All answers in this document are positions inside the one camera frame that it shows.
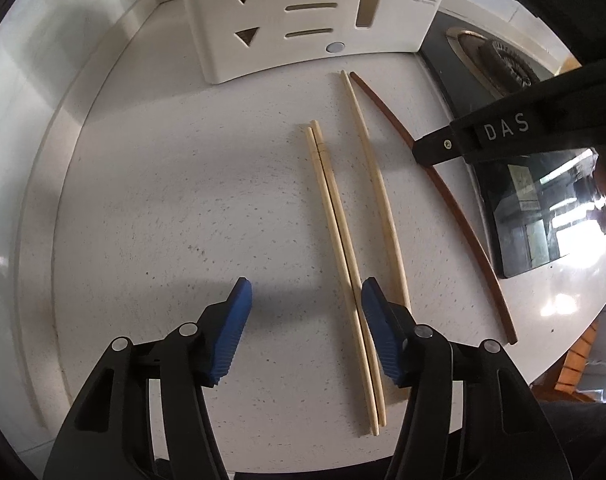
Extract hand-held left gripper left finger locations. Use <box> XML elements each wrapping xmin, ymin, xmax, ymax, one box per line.
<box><xmin>43</xmin><ymin>277</ymin><xmax>254</xmax><ymax>480</ymax></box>

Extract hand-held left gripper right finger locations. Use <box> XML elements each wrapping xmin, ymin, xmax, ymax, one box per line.
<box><xmin>361</xmin><ymin>277</ymin><xmax>576</xmax><ymax>480</ymax></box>

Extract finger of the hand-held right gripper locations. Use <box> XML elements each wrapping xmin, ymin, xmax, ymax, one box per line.
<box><xmin>412</xmin><ymin>121</ymin><xmax>472</xmax><ymax>167</ymax></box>

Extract long light wooden chopstick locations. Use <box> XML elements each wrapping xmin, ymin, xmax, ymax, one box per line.
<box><xmin>339</xmin><ymin>70</ymin><xmax>412</xmax><ymax>313</ymax></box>

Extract short light wooden chopstick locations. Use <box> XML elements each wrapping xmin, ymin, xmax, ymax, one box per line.
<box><xmin>304</xmin><ymin>126</ymin><xmax>380</xmax><ymax>437</ymax></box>
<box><xmin>309</xmin><ymin>119</ymin><xmax>388</xmax><ymax>426</ymax></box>

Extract dark brown wooden chopstick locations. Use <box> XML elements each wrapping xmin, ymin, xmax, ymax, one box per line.
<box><xmin>349</xmin><ymin>71</ymin><xmax>518</xmax><ymax>346</ymax></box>

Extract white utensil holder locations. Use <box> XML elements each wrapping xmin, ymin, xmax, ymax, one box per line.
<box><xmin>175</xmin><ymin>0</ymin><xmax>456</xmax><ymax>83</ymax></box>

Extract round gas burner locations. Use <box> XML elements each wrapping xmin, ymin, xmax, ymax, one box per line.
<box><xmin>445</xmin><ymin>27</ymin><xmax>544</xmax><ymax>96</ymax></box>

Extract black glass gas stove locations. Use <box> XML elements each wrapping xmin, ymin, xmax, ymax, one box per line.
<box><xmin>417</xmin><ymin>7</ymin><xmax>606</xmax><ymax>281</ymax></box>

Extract orange wooden crate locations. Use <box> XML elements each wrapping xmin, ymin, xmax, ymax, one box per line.
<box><xmin>553</xmin><ymin>322</ymin><xmax>600</xmax><ymax>396</ymax></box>

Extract person's dark clothing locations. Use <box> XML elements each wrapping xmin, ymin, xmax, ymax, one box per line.
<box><xmin>530</xmin><ymin>395</ymin><xmax>606</xmax><ymax>480</ymax></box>

